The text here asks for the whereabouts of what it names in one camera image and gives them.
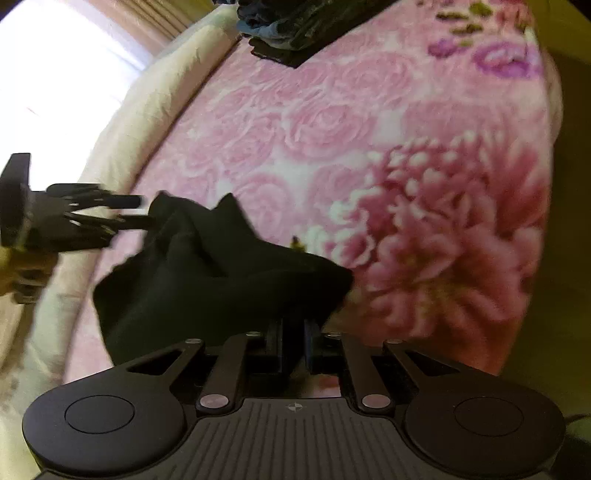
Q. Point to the stack of folded clothes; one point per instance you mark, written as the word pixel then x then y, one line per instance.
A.
pixel 291 32

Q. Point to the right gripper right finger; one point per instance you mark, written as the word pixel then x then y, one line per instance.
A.
pixel 347 358

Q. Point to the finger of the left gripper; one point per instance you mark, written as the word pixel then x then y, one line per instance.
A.
pixel 92 228
pixel 87 195

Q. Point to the cream quilt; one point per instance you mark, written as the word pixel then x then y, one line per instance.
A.
pixel 35 339

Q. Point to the black zip jacket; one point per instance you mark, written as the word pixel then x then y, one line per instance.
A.
pixel 204 273

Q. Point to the pink floral blanket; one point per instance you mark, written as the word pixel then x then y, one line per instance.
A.
pixel 415 150

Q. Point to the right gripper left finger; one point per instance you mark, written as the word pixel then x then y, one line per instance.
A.
pixel 256 364

